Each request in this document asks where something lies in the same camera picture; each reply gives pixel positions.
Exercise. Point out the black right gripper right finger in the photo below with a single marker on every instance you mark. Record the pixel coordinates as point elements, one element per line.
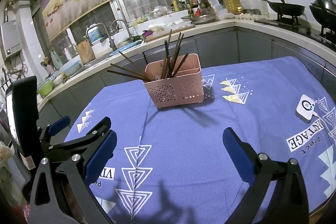
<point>289,203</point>

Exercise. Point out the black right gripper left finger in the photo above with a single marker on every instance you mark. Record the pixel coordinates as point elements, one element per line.
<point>49,202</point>

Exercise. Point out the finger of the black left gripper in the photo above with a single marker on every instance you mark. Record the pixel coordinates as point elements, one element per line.
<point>91,151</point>
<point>53,129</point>

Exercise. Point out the brown chopstick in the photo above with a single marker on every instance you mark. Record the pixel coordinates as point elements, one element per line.
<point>138,74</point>

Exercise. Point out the green plastic bowl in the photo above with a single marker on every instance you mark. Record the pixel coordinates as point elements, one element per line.
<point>45,88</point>

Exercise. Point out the white gas water heater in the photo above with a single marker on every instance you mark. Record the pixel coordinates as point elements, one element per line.
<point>10,40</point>

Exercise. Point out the upright wooden chopping board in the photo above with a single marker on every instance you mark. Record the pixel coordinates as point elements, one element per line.
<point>85,51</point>

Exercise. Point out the purple patterned tablecloth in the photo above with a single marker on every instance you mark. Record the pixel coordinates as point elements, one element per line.
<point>170,165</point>

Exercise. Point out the steel sink faucet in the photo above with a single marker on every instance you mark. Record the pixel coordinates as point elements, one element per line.
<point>104,33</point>

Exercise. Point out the blue label detergent jug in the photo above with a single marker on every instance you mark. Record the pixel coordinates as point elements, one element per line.
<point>94,34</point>

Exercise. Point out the white square smart hub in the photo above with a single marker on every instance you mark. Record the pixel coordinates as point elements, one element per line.
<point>305,108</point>

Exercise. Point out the blue plastic basin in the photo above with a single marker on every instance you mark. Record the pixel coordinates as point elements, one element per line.
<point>123,48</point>

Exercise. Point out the pink perforated utensil basket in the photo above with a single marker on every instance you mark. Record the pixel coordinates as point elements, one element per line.
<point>185,87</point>

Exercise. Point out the wooden cutting board on counter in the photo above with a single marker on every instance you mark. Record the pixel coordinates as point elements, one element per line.
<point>161,34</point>

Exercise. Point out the yellow condiment bottle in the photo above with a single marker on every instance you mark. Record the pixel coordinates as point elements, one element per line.
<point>175,5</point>

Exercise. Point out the steel mixing bowl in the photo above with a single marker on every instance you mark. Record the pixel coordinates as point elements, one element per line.
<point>203,19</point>

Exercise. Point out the black gas stove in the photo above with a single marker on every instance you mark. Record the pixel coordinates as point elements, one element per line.
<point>327,38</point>

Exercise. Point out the white plastic jug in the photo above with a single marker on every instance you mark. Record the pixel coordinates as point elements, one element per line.
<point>215,5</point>

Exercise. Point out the steel lidded pot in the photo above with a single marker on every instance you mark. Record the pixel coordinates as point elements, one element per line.
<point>324,13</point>

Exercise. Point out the cooking oil bottle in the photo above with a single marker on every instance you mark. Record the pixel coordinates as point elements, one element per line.
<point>233,6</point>

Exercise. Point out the black wok with handle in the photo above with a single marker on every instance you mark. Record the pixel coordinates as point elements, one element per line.
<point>286,8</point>

